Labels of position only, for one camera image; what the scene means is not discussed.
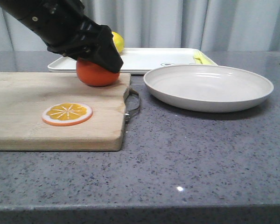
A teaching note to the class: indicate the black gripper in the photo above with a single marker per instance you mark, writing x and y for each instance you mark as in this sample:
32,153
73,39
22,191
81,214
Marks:
62,25

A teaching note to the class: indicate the orange toy mandarin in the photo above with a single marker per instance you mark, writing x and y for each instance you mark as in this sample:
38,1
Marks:
94,75

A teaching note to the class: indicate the beige round plate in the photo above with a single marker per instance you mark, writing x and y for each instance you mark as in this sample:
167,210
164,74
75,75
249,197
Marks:
208,88

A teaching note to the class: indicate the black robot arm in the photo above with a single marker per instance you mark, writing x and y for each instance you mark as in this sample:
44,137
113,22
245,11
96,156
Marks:
11,7

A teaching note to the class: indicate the white rectangular tray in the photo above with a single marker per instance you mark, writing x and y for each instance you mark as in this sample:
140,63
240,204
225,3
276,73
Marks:
138,61

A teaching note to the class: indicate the yellow lemon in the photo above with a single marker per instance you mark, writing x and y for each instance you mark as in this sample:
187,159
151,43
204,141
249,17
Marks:
118,41

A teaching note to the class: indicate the orange slice toy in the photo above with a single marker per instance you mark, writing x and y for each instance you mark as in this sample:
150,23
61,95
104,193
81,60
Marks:
67,114

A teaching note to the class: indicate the wooden cutting board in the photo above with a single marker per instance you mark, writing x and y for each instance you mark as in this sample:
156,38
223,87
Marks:
24,96

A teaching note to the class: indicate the pale yellow utensil right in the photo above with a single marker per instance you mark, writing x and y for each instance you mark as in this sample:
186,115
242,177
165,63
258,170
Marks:
209,61

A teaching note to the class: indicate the grey curtain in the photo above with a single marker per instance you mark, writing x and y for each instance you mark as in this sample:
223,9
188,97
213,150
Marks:
207,25

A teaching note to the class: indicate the metal cutting board handle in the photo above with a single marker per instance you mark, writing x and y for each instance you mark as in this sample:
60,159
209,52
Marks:
132,103

